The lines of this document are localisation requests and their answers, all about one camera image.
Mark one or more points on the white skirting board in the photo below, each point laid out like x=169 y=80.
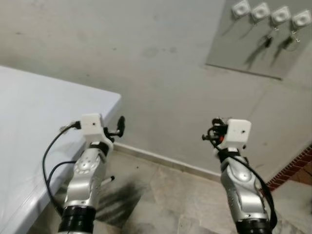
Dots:
x=165 y=161

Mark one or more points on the white rod with black tip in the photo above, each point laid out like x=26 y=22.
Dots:
x=108 y=180

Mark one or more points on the white diamond wall hook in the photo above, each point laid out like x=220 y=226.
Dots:
x=260 y=11
x=281 y=15
x=241 y=8
x=301 y=19

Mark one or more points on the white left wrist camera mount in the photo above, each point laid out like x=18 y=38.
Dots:
x=91 y=126

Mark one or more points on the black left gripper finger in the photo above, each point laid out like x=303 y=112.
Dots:
x=121 y=125

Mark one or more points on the silver key bunch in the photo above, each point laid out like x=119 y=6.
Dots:
x=291 y=43

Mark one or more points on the red brick tile strip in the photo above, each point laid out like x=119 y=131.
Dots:
x=292 y=168

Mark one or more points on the grey wall board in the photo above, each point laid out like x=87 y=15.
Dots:
x=234 y=48

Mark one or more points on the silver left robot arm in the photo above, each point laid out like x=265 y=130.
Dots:
x=85 y=175

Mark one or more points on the white table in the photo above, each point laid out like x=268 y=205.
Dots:
x=29 y=122

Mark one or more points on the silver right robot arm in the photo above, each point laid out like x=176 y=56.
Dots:
x=241 y=190

